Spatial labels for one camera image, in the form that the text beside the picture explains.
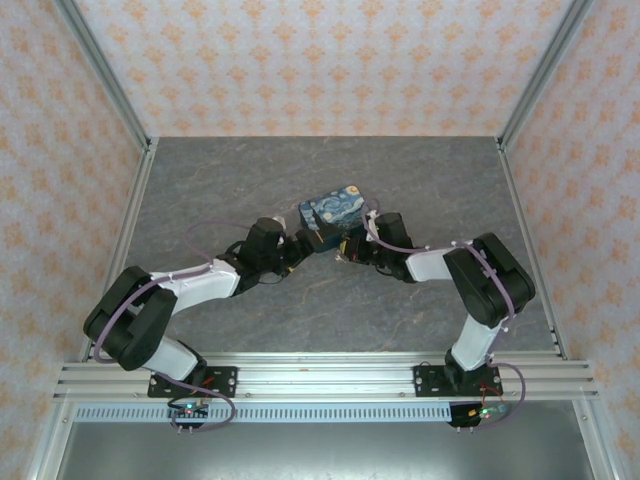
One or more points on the starry night painted tin box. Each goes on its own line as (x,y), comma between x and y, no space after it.
(332,207)

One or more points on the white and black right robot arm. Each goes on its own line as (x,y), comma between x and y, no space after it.
(430,265)

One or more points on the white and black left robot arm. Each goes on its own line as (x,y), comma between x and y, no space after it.
(205,285)

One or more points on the grey metal panel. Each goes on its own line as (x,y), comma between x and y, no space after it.
(325,450)

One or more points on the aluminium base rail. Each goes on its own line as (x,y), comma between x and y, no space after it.
(325,375)

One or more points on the aluminium table side rail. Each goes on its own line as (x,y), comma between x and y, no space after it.
(135,200)
(520,210)

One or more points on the short aluminium frame post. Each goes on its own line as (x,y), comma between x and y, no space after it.
(595,445)
(50,445)

